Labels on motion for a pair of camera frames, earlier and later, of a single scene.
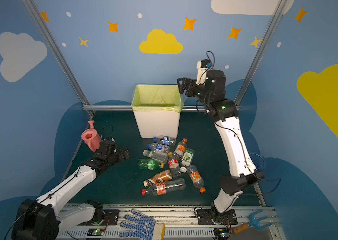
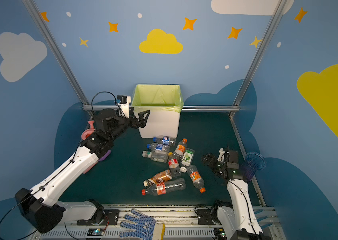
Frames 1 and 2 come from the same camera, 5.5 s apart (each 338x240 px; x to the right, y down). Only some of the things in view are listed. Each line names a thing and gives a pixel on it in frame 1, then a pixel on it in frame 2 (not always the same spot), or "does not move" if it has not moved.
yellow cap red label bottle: [173, 163] does not move
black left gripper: [118, 154] -> [131, 120]
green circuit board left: [95, 232] does not move
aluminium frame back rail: [124, 108] does not move
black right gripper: [190, 87] -> [214, 163]
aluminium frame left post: [42, 28] does not move
